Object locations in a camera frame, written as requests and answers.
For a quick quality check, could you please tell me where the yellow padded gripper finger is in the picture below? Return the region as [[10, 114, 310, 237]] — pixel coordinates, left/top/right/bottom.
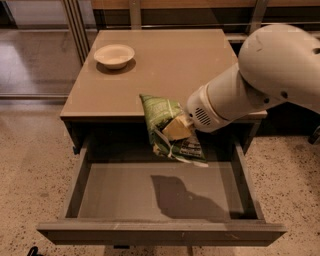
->
[[162, 114, 192, 141]]

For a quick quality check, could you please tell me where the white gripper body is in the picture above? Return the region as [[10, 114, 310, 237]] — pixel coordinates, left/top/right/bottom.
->
[[186, 85, 229, 133]]

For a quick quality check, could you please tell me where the green jalapeno chip bag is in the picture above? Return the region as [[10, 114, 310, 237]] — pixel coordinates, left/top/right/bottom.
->
[[139, 94, 208, 167]]

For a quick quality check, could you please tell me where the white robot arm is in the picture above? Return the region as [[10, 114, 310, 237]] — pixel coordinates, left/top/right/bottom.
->
[[185, 24, 320, 133]]

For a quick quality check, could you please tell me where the grey cabinet with counter top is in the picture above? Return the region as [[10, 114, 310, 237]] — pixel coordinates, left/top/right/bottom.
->
[[59, 28, 268, 156]]

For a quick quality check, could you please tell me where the open grey top drawer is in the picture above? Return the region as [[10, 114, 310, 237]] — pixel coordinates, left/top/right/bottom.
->
[[37, 139, 286, 246]]

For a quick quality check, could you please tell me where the white paper bowl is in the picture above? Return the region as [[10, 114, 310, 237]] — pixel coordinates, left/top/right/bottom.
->
[[94, 44, 135, 70]]

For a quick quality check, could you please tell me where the black object right edge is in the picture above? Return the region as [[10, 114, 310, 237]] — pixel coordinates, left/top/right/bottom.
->
[[308, 126, 320, 144]]

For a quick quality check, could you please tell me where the black object bottom left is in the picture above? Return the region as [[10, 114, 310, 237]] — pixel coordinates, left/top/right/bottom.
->
[[27, 246, 44, 256]]

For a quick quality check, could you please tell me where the metal shelf frame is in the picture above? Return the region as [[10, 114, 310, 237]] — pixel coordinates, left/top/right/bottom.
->
[[58, 0, 320, 60]]

